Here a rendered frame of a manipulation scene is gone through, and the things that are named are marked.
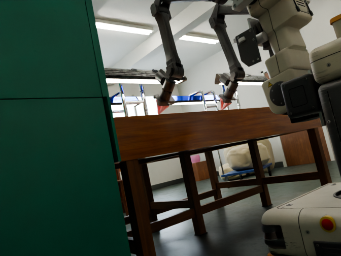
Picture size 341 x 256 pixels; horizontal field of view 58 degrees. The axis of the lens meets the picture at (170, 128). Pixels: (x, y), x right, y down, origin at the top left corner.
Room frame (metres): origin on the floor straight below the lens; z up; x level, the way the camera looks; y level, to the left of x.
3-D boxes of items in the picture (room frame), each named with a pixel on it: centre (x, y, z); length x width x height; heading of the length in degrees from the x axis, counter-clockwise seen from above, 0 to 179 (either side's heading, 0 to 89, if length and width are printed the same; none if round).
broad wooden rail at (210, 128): (1.86, -0.41, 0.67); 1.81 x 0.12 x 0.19; 130
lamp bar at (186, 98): (2.83, -0.29, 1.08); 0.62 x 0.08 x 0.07; 130
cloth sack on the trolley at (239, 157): (5.04, -1.14, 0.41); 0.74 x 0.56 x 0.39; 131
